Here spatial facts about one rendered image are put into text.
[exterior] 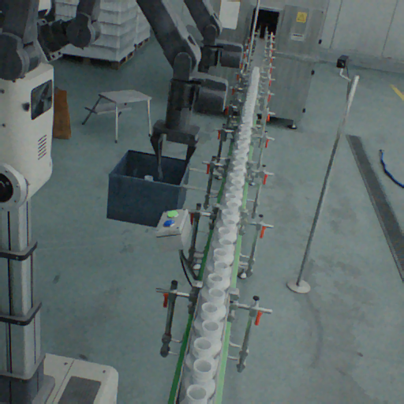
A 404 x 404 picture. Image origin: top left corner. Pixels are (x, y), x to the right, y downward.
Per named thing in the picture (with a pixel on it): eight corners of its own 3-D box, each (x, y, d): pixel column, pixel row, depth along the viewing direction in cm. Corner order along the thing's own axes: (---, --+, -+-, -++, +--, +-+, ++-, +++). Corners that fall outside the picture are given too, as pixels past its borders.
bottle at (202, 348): (177, 413, 105) (187, 353, 98) (178, 390, 111) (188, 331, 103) (206, 416, 106) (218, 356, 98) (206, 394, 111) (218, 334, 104)
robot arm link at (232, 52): (207, 20, 152) (204, 24, 145) (246, 24, 152) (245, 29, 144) (203, 60, 158) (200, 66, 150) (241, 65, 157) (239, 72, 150)
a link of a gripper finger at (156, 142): (177, 173, 117) (181, 135, 113) (146, 168, 117) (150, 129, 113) (181, 163, 123) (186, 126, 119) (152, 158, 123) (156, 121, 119)
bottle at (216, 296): (194, 355, 121) (203, 299, 113) (193, 338, 126) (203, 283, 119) (219, 357, 121) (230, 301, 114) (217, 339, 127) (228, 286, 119)
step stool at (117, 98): (116, 118, 576) (118, 82, 558) (151, 136, 541) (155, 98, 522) (80, 124, 544) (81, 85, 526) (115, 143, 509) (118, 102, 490)
